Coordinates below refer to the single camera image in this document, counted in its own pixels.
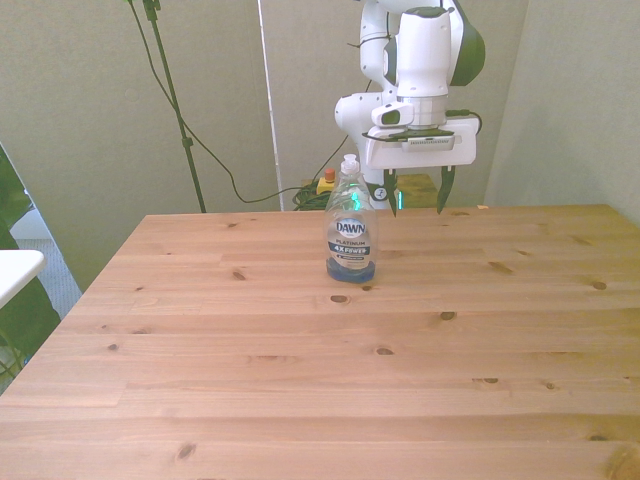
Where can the clear Dawn dish soap bottle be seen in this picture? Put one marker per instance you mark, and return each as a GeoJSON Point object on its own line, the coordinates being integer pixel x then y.
{"type": "Point", "coordinates": [351, 225]}

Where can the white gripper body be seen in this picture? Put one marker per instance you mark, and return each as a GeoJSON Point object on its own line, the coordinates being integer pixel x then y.
{"type": "Point", "coordinates": [425, 148]}

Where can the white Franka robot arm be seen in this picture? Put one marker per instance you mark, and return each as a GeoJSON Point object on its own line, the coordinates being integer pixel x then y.
{"type": "Point", "coordinates": [422, 55]}

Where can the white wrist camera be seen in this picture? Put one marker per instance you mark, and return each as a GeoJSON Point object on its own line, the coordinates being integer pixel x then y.
{"type": "Point", "coordinates": [392, 116]}

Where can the yellow emergency stop box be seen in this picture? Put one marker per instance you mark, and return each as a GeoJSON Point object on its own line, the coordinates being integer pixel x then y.
{"type": "Point", "coordinates": [326, 184]}

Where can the white side table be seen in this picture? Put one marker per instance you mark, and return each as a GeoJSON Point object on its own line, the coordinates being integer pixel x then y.
{"type": "Point", "coordinates": [15, 272]}

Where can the black camera stand pole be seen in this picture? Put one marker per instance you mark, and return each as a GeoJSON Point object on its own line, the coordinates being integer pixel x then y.
{"type": "Point", "coordinates": [176, 110]}

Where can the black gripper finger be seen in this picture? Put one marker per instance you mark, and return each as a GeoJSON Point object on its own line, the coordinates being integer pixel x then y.
{"type": "Point", "coordinates": [445, 190]}
{"type": "Point", "coordinates": [391, 192]}

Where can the white vertical wall strip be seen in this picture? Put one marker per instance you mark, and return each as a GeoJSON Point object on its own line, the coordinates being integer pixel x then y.
{"type": "Point", "coordinates": [270, 105]}

